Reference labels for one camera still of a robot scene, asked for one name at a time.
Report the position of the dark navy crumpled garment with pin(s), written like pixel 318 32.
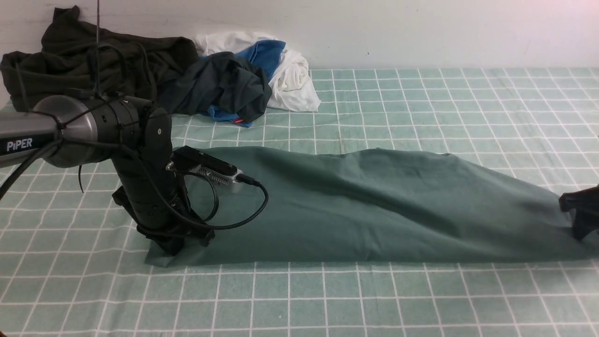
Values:
pixel 222 86

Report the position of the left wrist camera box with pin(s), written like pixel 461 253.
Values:
pixel 206 168

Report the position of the dark olive crumpled garment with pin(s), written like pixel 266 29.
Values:
pixel 134 65

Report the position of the white crumpled garment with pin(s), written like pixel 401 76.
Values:
pixel 291 84

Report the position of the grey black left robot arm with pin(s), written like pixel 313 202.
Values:
pixel 132 133

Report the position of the green checkered tablecloth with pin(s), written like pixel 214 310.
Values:
pixel 72 264

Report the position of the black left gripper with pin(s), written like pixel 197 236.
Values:
pixel 154 218

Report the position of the blue crumpled garment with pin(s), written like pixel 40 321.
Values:
pixel 264 54

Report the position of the green long-sleeve top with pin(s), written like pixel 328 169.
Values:
pixel 379 205

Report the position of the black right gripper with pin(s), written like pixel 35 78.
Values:
pixel 585 207

